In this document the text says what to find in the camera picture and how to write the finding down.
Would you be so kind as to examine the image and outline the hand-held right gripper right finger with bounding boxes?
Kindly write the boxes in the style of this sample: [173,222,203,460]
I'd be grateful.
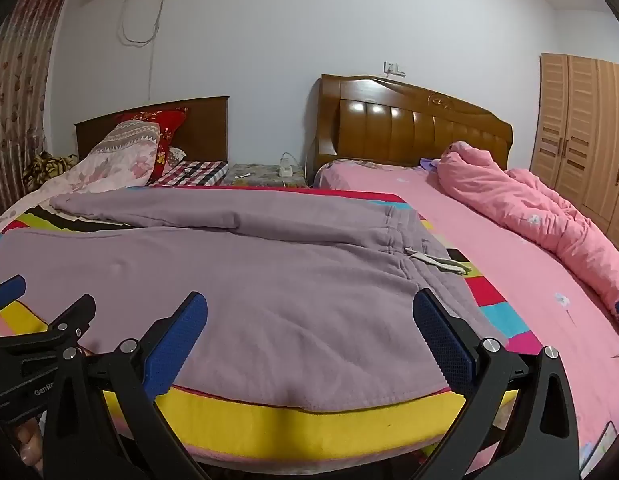
[409,288,583,480]

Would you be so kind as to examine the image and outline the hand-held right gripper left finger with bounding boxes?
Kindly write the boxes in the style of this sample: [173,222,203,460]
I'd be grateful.
[42,291,211,480]

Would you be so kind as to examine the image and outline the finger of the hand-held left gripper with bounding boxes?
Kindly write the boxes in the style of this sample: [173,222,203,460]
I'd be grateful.
[0,274,28,314]
[39,294,98,350]

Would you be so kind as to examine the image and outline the purple pants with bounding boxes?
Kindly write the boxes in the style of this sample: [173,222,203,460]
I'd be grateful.
[0,190,507,408]

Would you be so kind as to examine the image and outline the person's left hand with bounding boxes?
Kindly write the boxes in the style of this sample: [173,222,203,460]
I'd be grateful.
[14,410,46,474]

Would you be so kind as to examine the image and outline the pink bed sheet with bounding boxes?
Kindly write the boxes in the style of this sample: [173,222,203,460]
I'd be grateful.
[314,159,619,480]

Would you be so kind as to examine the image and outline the leopard print blanket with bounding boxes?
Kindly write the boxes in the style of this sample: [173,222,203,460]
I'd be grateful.
[22,151,81,194]

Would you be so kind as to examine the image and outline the colourful striped blanket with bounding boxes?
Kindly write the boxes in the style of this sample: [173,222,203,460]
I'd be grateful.
[0,185,540,467]

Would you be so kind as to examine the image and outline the plaid cloth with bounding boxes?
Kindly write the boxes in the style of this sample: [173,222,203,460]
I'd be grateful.
[148,160,229,189]

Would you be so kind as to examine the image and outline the nightstand with floral cover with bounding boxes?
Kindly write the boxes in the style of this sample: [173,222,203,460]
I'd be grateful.
[223,162,310,190]

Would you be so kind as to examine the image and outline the floral striped curtain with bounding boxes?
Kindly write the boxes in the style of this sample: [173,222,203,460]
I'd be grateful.
[0,0,78,222]

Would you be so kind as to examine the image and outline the dark wooden headboard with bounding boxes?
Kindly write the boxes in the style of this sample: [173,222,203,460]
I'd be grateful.
[74,95,231,167]

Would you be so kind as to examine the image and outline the red pillow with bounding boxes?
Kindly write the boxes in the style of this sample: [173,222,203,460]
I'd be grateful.
[120,108,189,177]

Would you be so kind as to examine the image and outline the glossy wooden headboard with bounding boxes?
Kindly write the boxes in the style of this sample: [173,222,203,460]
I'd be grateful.
[306,74,514,182]

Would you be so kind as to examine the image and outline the wooden wardrobe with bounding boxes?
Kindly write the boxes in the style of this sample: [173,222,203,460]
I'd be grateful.
[529,53,619,247]

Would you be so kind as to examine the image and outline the white looped cable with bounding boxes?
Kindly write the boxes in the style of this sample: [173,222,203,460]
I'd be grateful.
[119,0,172,102]

